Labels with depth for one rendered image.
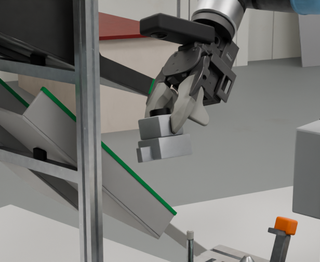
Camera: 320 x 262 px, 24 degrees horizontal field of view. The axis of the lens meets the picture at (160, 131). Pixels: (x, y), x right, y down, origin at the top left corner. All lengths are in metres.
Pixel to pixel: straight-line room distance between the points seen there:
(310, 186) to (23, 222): 0.93
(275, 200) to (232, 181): 2.87
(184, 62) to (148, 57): 4.44
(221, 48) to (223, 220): 0.41
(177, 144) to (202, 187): 3.27
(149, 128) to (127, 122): 4.52
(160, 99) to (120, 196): 0.20
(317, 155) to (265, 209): 0.94
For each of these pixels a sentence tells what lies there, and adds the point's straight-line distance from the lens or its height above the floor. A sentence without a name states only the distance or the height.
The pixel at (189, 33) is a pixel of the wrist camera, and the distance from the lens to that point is 1.11.
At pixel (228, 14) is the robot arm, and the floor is 1.27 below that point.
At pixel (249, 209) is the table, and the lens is 1.52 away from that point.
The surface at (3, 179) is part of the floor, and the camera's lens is 4.55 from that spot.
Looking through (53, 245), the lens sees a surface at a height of 0.86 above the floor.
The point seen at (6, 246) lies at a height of 0.86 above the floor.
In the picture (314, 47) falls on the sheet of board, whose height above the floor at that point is 0.20.
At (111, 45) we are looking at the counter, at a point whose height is 0.63.
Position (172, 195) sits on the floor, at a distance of 4.18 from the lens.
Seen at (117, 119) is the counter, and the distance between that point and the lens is 5.53.
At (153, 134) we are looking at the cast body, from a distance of 1.04.
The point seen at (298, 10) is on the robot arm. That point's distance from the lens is 1.19.
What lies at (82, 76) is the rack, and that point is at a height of 1.23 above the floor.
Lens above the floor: 1.38
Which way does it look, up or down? 14 degrees down
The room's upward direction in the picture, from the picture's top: straight up
